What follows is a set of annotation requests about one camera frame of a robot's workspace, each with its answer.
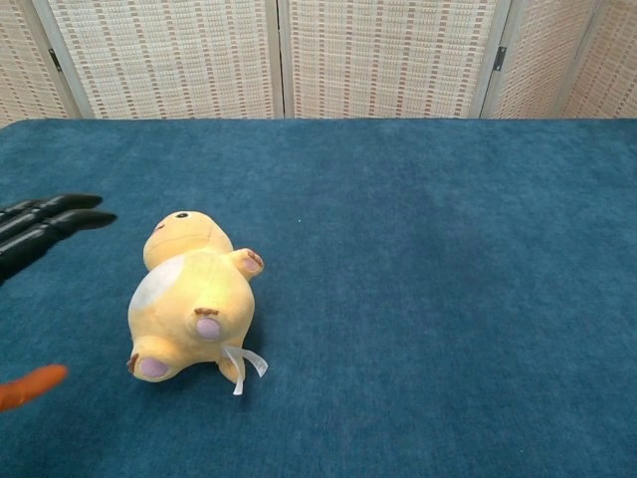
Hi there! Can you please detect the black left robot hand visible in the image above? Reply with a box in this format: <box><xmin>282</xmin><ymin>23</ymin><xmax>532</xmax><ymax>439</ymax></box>
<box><xmin>0</xmin><ymin>192</ymin><xmax>118</xmax><ymax>413</ymax></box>

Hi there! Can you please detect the yellow plush toy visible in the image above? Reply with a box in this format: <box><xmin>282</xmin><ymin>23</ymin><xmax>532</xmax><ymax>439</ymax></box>
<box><xmin>125</xmin><ymin>209</ymin><xmax>270</xmax><ymax>397</ymax></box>

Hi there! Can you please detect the woven rattan screen panel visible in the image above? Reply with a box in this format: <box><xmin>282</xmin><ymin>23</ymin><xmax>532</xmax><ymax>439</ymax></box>
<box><xmin>479</xmin><ymin>0</ymin><xmax>611</xmax><ymax>120</ymax></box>
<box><xmin>32</xmin><ymin>0</ymin><xmax>286</xmax><ymax>120</ymax></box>
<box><xmin>0</xmin><ymin>0</ymin><xmax>69</xmax><ymax>129</ymax></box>
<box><xmin>277</xmin><ymin>0</ymin><xmax>513</xmax><ymax>120</ymax></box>
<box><xmin>561</xmin><ymin>0</ymin><xmax>637</xmax><ymax>120</ymax></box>

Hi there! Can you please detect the blue velvet table cloth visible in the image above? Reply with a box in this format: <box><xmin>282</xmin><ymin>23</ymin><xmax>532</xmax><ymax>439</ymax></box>
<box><xmin>0</xmin><ymin>117</ymin><xmax>637</xmax><ymax>478</ymax></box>

